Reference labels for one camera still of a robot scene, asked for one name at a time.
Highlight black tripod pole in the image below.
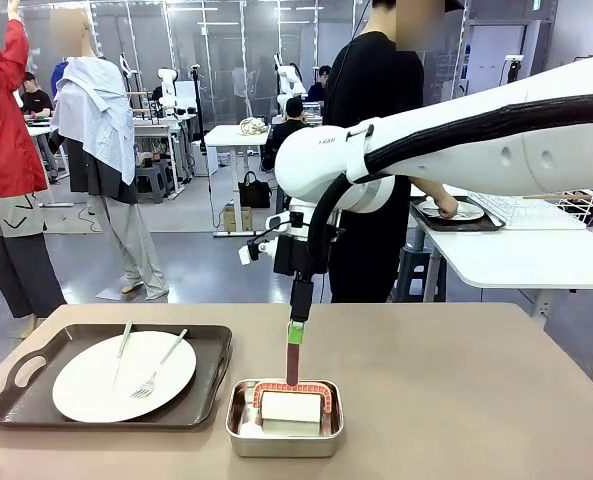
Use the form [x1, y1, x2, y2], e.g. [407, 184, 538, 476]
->
[190, 63, 210, 152]

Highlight person's right hand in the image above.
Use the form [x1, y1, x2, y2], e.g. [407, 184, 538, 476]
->
[433, 195, 460, 220]

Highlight person in black clothes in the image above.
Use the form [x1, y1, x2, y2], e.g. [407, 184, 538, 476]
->
[322, 0, 465, 305]

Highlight light grey patterned skirt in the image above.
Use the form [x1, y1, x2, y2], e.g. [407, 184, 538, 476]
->
[0, 192, 47, 242]

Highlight grey plastic stool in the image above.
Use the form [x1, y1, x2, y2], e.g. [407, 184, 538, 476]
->
[134, 159, 177, 204]

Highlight cardboard box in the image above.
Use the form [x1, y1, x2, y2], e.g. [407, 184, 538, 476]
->
[223, 205, 253, 234]

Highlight dark grey garment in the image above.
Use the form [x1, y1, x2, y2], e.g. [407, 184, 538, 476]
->
[48, 137, 140, 205]

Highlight rectangular metal tray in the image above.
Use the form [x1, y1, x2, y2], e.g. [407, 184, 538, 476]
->
[224, 378, 346, 459]

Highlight person's right forearm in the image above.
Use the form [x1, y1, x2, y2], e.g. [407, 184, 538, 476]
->
[409, 178, 445, 204]

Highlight grey step stool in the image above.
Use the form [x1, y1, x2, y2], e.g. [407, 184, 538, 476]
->
[390, 244, 447, 304]

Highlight seated person with black cap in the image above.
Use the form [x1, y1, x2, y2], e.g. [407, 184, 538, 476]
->
[263, 97, 313, 174]

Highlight white background desk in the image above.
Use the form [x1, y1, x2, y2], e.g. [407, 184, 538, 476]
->
[203, 124, 277, 239]

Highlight red jacket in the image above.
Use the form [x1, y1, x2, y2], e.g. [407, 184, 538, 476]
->
[0, 0, 49, 200]

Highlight white round plate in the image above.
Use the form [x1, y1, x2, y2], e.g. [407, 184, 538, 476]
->
[51, 330, 198, 424]
[419, 199, 486, 223]

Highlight silver table knife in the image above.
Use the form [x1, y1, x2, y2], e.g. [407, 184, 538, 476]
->
[111, 319, 134, 389]

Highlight blue white striped shirt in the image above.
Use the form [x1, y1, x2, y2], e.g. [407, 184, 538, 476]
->
[50, 55, 136, 186]

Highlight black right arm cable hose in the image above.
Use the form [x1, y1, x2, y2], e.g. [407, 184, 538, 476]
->
[305, 92, 593, 274]

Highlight white side table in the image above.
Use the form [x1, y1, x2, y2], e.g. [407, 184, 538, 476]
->
[403, 182, 593, 326]

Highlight person in blue hoodie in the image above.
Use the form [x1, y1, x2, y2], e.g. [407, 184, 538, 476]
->
[51, 59, 70, 99]

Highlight light grey trousers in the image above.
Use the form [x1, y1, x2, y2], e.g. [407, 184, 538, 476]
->
[86, 192, 170, 301]

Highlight dark grey wide trousers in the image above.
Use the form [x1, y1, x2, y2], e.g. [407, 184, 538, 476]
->
[0, 232, 67, 320]

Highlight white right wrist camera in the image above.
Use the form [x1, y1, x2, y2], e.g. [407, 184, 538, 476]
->
[264, 210, 305, 236]

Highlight lint roller with red handle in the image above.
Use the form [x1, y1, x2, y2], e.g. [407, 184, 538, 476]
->
[252, 342, 338, 435]

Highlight beige mannequin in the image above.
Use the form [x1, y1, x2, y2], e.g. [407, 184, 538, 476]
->
[49, 7, 145, 296]

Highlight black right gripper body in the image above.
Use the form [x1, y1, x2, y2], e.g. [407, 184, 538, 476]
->
[273, 233, 313, 276]

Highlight white workbench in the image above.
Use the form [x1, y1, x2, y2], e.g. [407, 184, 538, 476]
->
[133, 112, 198, 200]

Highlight beige cloth bundle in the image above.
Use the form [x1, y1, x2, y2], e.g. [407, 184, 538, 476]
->
[238, 117, 270, 137]

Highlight seated person in black shirt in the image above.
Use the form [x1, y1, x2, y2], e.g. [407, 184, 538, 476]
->
[19, 72, 55, 119]

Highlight dark serving tray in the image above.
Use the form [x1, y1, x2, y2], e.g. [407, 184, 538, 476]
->
[409, 195, 507, 234]

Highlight silver fork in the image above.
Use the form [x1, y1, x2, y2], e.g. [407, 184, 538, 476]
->
[129, 328, 189, 400]

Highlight black handbag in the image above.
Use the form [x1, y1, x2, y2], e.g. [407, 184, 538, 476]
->
[238, 170, 273, 209]

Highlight seated person in dark top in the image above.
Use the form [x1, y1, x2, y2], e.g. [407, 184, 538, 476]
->
[306, 64, 332, 104]

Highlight white wire dish rack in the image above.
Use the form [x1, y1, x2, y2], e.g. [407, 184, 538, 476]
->
[468, 188, 593, 231]

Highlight black tripod with camera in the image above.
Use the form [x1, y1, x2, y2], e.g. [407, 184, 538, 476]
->
[504, 53, 525, 84]

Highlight brown serving tray with handles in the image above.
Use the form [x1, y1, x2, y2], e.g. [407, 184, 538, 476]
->
[0, 323, 233, 431]

